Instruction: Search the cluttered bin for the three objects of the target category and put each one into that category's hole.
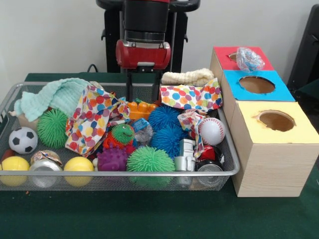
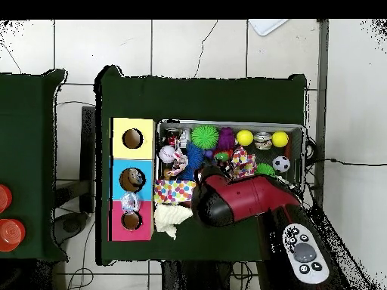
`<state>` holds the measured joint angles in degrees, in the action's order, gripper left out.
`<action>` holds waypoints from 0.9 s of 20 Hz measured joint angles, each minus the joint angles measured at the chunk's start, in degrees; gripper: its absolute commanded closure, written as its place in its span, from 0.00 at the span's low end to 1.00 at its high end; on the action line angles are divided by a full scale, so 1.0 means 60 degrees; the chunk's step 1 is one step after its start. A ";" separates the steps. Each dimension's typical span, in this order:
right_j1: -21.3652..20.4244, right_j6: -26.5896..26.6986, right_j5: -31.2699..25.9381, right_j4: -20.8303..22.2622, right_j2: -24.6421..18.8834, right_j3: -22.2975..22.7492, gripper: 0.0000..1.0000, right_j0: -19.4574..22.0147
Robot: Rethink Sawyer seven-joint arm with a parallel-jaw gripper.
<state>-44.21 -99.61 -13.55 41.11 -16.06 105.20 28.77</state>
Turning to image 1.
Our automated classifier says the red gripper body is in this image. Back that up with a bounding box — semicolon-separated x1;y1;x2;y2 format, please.
115;39;172;70

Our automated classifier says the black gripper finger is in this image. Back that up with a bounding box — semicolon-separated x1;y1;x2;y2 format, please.
153;69;162;102
126;71;134;102

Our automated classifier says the cream cloth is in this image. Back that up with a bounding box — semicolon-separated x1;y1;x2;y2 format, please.
161;68;215;85

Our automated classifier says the polka dot cloth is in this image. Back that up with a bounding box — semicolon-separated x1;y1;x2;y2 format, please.
65;85;130;158
159;78;223;112

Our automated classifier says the mint green cloth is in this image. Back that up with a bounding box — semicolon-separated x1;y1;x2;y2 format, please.
13;77;94;122

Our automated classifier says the silver toy robot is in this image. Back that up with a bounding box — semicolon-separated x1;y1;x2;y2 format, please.
174;138;196;172

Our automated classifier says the silver mesh bin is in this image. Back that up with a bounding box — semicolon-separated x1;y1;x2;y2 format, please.
0;82;241;192

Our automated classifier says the wooden box with three holes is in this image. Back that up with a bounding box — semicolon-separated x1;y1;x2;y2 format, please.
209;46;319;198

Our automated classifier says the blue spiky ball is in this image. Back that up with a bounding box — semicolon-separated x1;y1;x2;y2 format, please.
148;104;190;159

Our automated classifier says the white baseball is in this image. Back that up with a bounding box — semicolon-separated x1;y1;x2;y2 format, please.
197;117;226;146

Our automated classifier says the purple spiky toy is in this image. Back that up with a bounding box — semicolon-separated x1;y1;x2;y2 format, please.
96;145;130;172

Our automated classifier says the yellow tennis ball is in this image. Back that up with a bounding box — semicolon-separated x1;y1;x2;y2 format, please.
63;156;95;187

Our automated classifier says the black and white soccer ball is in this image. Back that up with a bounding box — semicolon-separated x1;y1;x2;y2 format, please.
8;126;39;155

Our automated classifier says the dark green table cloth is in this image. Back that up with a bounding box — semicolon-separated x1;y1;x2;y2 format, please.
0;72;319;239

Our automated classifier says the smooth yellow ball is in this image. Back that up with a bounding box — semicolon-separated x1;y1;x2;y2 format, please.
0;156;30;187

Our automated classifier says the black upright panel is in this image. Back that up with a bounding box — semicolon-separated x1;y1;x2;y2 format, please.
286;3;319;115

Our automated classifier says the green covered side table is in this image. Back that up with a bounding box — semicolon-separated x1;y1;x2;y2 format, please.
296;79;319;100

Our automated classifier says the black cable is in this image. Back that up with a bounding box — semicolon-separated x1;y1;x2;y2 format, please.
87;64;108;73

